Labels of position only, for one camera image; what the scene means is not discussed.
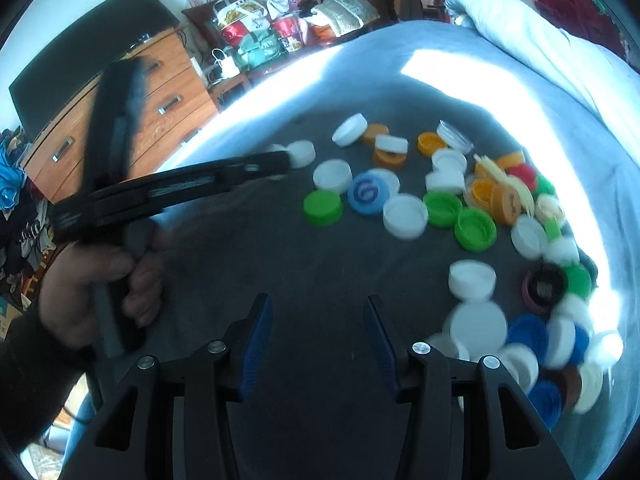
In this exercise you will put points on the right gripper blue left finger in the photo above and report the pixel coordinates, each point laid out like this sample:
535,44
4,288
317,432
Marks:
250,346

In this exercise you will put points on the pile of bags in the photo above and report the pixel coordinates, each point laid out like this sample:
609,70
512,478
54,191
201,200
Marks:
249,34

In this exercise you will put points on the person left hand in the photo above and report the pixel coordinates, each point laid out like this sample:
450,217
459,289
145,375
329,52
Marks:
66,305

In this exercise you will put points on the white tilted cap top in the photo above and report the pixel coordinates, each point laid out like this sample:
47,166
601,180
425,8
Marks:
350,131

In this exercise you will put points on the white open cap left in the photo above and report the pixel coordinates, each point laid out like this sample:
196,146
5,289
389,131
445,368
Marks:
334,175

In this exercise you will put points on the bright green closed cap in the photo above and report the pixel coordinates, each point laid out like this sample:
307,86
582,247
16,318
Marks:
322,208

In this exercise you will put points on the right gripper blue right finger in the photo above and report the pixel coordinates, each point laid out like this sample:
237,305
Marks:
383,350

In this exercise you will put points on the black maroon cap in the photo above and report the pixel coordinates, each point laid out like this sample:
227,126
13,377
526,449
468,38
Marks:
543,287

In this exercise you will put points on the white open cap middle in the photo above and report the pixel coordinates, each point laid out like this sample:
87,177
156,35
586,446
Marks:
405,216

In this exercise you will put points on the white stacked cap left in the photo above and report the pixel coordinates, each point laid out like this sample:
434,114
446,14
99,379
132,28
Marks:
301,153

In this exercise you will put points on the wooden drawer dresser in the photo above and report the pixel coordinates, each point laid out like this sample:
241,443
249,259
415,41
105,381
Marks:
168,107

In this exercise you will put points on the black flat television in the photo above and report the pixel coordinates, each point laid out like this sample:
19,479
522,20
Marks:
79,53

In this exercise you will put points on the dark red blanket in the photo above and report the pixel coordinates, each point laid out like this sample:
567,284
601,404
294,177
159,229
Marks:
582,18

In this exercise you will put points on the blue cap letter G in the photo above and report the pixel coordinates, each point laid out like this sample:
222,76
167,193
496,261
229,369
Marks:
367,194

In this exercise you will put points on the light blue duvet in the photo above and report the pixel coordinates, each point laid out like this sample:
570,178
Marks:
593,75

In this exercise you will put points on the white large open cap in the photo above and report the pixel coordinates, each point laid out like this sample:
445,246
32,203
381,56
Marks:
480,327

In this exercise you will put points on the green open cap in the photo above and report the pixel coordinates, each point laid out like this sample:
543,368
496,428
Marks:
443,209
475,230

